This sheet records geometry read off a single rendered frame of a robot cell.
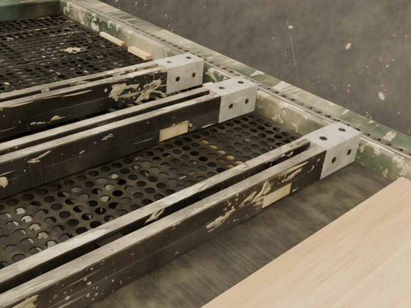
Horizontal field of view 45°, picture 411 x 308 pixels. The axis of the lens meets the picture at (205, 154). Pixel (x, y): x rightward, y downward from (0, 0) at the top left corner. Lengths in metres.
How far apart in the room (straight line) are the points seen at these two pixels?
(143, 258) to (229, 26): 1.99
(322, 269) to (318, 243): 0.06
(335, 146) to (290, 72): 1.34
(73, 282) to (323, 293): 0.34
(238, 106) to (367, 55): 1.11
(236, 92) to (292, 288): 0.56
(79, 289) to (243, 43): 1.97
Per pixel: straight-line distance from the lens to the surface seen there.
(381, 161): 1.08
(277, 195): 0.92
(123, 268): 0.71
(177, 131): 1.08
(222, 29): 2.62
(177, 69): 1.28
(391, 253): 0.86
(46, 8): 1.91
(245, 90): 1.19
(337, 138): 1.03
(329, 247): 0.82
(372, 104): 2.12
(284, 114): 1.19
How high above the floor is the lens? 1.91
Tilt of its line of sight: 53 degrees down
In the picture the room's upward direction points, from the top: 64 degrees counter-clockwise
